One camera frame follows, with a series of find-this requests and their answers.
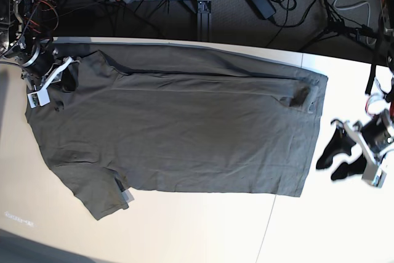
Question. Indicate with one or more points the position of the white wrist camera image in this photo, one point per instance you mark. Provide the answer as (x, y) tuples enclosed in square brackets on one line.
[(374, 175), (39, 98)]

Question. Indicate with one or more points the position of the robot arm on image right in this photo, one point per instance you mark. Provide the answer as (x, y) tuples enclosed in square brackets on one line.
[(381, 101)]

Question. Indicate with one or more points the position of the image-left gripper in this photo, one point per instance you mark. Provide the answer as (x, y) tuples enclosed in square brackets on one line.
[(40, 62)]

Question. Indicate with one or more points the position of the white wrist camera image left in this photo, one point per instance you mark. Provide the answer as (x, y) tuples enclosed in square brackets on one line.
[(39, 98)]

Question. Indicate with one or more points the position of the aluminium frame post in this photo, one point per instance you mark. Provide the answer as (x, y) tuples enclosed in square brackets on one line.
[(204, 20)]

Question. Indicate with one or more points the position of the black tripod stand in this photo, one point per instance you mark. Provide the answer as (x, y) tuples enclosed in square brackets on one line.
[(338, 25)]

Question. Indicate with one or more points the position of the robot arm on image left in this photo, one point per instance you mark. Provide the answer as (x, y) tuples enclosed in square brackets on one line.
[(27, 42)]

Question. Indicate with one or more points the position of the dark grey T-shirt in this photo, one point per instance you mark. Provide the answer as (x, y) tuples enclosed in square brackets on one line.
[(178, 119)]

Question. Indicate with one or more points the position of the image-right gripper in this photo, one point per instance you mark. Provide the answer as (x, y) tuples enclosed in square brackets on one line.
[(375, 139)]

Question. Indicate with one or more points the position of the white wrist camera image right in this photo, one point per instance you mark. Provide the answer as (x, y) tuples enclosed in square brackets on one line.
[(374, 175)]

